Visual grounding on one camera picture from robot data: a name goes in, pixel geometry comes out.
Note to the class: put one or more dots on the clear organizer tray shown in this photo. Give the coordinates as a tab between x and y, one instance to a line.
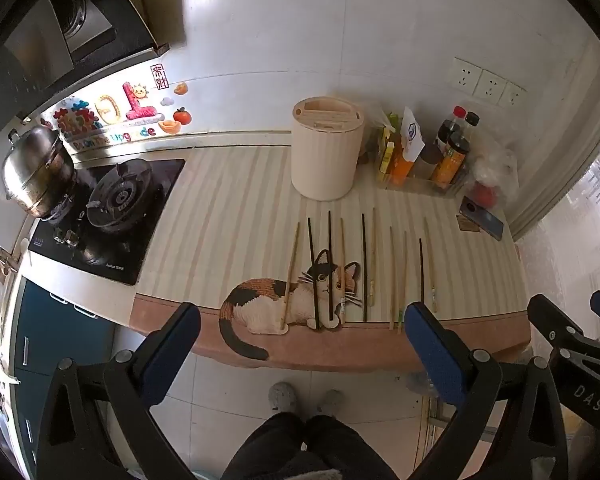
430	182

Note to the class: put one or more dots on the yellow green packet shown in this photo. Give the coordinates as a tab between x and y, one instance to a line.
384	160

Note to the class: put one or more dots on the cream utensil holder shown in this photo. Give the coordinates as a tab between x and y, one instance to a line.
325	155

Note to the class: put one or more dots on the red seal wall sticker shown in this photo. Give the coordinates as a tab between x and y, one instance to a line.
158	76

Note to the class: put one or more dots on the orange white packet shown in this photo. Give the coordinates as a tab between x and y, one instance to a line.
402	167

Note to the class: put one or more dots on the colourful wall sticker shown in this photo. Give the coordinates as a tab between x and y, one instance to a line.
105	115

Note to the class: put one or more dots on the white plastic bag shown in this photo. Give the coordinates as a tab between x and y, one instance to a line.
495	167

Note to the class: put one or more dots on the blue phone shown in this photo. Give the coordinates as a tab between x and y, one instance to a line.
485	220

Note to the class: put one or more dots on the red capped sauce bottle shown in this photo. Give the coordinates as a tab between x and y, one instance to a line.
449	132

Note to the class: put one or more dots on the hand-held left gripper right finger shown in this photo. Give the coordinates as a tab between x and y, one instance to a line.
435	355

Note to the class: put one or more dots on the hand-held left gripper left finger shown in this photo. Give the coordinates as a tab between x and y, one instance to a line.
172	360

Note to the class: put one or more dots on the stainless steel pot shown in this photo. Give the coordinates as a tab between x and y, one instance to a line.
35	170

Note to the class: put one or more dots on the black chopstick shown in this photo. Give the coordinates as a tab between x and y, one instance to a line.
364	260
421	270
330	240
312	260

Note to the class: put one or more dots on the white paper packet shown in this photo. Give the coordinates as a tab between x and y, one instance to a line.
412	132

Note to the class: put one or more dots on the white wall socket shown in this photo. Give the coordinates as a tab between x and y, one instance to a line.
491	87
512	96
462	75

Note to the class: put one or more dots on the teal kitchen cabinet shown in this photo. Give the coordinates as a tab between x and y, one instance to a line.
55	340

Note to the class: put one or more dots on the orange box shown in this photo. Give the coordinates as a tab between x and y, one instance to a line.
452	162

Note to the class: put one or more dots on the grey slipper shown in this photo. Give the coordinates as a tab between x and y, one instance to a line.
282	398
331	401

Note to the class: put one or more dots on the person's legs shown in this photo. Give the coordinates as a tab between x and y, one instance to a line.
305	450

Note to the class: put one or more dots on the brown card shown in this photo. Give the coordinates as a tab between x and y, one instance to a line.
467	225

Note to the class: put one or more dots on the frosted window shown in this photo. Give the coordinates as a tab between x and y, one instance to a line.
597	220

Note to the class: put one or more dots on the black gas stove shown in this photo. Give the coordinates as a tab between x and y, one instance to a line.
130	245

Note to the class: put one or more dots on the red packet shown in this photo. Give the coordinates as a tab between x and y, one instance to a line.
484	195

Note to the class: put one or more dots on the black steel range hood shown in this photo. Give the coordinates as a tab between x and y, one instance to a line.
105	10

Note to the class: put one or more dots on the wooden chopstick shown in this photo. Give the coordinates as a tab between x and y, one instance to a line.
291	275

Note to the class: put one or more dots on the dark lidded jar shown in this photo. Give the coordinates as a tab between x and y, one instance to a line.
428	160

